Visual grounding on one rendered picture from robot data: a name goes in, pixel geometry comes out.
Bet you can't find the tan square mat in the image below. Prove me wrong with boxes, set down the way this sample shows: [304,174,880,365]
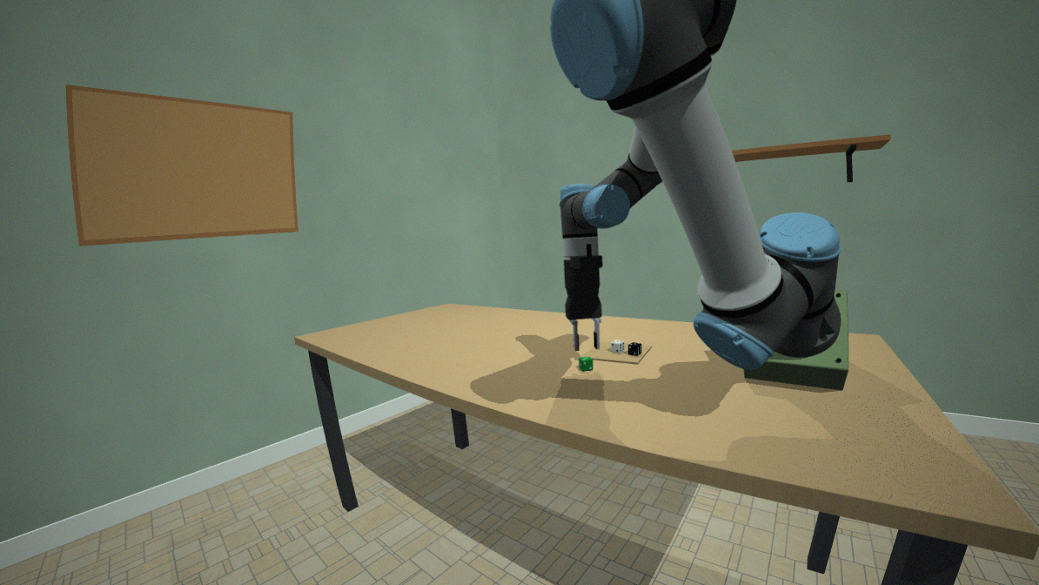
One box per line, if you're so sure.
[581,342,652,365]

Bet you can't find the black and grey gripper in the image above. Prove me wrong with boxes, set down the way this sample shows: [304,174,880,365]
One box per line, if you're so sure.
[563,237,602,351]

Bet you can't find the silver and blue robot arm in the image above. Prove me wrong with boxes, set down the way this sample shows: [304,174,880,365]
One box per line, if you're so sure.
[550,0,841,370]

